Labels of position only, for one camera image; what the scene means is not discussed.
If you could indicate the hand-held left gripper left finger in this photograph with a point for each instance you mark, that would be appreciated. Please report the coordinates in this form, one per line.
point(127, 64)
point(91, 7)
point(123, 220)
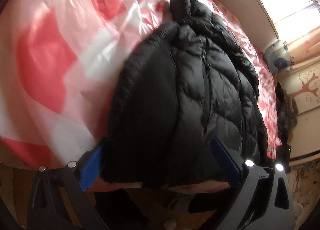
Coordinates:
point(88, 173)

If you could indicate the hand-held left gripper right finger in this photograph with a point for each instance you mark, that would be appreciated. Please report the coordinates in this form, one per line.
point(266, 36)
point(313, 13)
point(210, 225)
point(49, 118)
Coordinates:
point(226, 161)

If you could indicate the black puffer jacket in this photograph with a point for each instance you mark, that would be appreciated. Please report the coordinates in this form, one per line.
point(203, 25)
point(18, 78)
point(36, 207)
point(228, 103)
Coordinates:
point(180, 100)

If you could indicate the dark hanging clothes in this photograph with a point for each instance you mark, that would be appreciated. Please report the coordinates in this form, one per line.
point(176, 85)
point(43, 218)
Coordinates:
point(286, 112)

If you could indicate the blue and white bag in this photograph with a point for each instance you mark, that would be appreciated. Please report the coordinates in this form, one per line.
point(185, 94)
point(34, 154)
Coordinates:
point(275, 54)

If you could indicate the red white checked plastic sheet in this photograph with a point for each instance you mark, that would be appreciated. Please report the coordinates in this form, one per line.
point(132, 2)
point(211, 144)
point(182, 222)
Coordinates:
point(50, 50)

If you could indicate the pink curtain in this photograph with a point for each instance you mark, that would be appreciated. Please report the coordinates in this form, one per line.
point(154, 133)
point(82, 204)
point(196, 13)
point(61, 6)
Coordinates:
point(303, 45)

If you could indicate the tree wall poster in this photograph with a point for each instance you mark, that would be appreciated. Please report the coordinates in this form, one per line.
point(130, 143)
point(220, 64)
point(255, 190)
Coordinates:
point(306, 90)

